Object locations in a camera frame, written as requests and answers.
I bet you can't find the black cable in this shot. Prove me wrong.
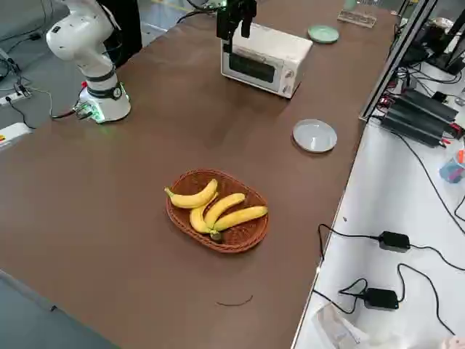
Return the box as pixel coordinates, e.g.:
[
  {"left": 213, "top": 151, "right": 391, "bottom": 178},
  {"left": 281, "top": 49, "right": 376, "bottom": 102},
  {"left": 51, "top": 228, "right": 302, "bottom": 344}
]
[
  {"left": 397, "top": 262, "right": 456, "bottom": 336},
  {"left": 408, "top": 245, "right": 465, "bottom": 272},
  {"left": 339, "top": 278, "right": 368, "bottom": 314},
  {"left": 389, "top": 130, "right": 465, "bottom": 236},
  {"left": 318, "top": 223, "right": 381, "bottom": 261}
]

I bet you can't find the thin dark wire scrap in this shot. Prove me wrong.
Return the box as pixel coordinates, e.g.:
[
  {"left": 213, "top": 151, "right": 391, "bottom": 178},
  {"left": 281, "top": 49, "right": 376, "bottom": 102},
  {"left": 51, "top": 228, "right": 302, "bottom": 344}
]
[{"left": 215, "top": 294, "right": 254, "bottom": 307}]

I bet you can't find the black power adapter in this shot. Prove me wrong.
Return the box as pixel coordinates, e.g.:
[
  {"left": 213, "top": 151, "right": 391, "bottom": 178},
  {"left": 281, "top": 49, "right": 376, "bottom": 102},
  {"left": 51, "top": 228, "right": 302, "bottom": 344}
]
[
  {"left": 363, "top": 287, "right": 400, "bottom": 311},
  {"left": 377, "top": 230, "right": 411, "bottom": 252}
]

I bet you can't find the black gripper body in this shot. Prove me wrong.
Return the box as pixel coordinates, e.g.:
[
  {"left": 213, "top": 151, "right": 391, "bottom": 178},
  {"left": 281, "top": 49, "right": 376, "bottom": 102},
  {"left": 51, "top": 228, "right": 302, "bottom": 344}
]
[{"left": 217, "top": 0, "right": 257, "bottom": 18}]

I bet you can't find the brown wicker basket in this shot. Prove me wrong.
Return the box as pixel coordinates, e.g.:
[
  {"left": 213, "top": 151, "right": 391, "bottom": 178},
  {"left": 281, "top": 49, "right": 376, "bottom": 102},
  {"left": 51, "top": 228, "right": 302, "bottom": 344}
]
[{"left": 166, "top": 168, "right": 270, "bottom": 254}]

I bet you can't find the clear plastic bag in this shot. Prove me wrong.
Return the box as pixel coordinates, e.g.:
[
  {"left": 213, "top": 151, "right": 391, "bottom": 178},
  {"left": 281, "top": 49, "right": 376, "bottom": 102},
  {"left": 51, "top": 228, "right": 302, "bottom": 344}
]
[{"left": 311, "top": 301, "right": 373, "bottom": 349}]

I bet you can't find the aluminium frame post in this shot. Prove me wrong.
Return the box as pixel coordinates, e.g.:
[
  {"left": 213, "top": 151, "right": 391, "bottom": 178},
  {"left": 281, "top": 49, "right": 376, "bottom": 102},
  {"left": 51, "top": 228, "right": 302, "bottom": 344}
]
[{"left": 358, "top": 0, "right": 440, "bottom": 121}]

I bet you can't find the person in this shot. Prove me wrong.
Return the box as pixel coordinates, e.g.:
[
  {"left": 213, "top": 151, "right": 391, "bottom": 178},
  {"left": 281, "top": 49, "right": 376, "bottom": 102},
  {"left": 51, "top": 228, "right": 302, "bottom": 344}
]
[{"left": 94, "top": 0, "right": 143, "bottom": 69}]

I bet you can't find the small green circuit board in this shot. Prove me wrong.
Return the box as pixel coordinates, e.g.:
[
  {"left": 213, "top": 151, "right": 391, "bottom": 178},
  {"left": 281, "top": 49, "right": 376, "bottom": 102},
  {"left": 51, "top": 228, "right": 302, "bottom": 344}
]
[{"left": 73, "top": 101, "right": 101, "bottom": 121}]

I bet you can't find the white box with warning label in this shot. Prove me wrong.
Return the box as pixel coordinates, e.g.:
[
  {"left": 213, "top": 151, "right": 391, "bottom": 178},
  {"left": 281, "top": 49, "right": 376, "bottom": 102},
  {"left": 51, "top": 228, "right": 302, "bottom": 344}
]
[{"left": 0, "top": 122, "right": 34, "bottom": 152}]

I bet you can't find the white toaster oven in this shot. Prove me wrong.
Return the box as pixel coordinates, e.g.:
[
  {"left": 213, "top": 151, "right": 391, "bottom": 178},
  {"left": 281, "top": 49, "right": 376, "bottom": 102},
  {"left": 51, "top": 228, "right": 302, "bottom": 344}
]
[{"left": 220, "top": 22, "right": 314, "bottom": 100}]

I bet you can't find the pale green plate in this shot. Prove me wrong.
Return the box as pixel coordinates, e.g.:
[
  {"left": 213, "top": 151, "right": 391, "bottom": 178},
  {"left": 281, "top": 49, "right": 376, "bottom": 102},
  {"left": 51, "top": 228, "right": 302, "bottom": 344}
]
[{"left": 307, "top": 24, "right": 341, "bottom": 45}]

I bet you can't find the clear acrylic rack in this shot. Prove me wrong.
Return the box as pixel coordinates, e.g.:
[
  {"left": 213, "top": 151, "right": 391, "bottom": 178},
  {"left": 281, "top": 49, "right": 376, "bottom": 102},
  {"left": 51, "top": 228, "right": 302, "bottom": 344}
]
[{"left": 336, "top": 9, "right": 377, "bottom": 28}]

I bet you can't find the white side table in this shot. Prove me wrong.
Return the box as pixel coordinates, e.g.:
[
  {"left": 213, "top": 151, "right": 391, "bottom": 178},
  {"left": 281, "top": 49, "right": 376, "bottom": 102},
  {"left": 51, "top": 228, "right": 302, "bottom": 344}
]
[{"left": 290, "top": 60, "right": 465, "bottom": 349}]

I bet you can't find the yellow banana in bunch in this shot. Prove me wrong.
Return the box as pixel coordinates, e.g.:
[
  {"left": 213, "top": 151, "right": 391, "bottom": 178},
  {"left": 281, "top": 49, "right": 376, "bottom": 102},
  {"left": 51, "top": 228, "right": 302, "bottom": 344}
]
[
  {"left": 189, "top": 198, "right": 215, "bottom": 233},
  {"left": 209, "top": 205, "right": 269, "bottom": 233},
  {"left": 203, "top": 193, "right": 247, "bottom": 228}
]

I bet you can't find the black finned power supply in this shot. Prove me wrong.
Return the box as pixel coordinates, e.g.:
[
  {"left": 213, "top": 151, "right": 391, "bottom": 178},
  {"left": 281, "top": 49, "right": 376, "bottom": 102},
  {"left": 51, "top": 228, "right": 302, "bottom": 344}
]
[
  {"left": 394, "top": 89, "right": 461, "bottom": 124},
  {"left": 380, "top": 105, "right": 448, "bottom": 148}
]

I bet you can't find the single yellow banana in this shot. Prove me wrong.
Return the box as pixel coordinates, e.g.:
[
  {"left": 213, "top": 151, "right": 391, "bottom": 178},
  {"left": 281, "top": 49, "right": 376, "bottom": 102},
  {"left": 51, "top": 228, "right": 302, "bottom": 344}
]
[{"left": 163, "top": 178, "right": 219, "bottom": 209}]

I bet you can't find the pale grey plate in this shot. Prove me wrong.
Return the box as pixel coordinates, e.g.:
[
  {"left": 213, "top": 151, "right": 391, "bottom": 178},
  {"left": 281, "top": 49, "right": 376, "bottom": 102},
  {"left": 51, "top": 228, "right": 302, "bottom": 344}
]
[{"left": 292, "top": 119, "right": 338, "bottom": 154}]

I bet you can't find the white power strip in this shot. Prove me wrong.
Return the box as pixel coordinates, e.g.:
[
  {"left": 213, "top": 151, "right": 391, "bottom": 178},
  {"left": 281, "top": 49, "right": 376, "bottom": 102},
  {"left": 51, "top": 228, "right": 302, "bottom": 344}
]
[{"left": 0, "top": 89, "right": 34, "bottom": 107}]

